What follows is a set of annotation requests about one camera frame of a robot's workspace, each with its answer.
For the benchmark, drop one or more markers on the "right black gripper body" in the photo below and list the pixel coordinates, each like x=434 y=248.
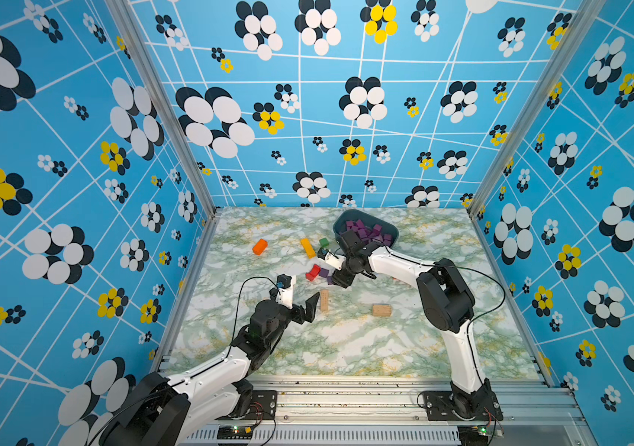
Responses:
x=347 y=273

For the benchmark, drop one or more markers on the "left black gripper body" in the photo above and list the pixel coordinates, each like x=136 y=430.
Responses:
x=296 y=314

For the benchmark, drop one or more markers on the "yellow long brick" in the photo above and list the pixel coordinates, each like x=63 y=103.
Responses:
x=307 y=246

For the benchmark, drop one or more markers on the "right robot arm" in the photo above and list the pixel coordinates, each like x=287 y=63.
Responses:
x=446 y=300

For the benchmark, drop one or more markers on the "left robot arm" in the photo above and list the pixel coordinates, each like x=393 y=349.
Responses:
x=166 y=410

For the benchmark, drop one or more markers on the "dark teal storage bin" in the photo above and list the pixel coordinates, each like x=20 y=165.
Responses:
x=346 y=222

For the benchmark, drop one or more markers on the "natural wood slanted brick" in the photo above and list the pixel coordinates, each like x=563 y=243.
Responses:
x=324 y=300

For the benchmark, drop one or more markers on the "red arch brick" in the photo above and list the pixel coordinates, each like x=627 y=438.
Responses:
x=313 y=273

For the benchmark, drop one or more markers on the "natural wood large brick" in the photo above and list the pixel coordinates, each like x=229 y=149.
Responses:
x=382 y=310

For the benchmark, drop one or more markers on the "orange brick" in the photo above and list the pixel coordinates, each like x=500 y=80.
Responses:
x=260 y=247

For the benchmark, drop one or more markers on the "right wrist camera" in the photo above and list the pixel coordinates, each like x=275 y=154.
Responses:
x=331 y=259

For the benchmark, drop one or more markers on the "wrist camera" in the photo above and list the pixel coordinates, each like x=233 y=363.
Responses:
x=285 y=286
x=331 y=259

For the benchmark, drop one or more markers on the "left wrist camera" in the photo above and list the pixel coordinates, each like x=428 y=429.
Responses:
x=285 y=286

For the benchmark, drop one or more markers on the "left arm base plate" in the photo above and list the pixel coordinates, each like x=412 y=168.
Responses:
x=258 y=405

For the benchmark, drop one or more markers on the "aluminium front rail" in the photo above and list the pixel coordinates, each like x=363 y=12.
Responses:
x=313 y=410

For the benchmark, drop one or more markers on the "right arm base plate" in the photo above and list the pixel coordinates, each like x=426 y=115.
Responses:
x=481 y=406

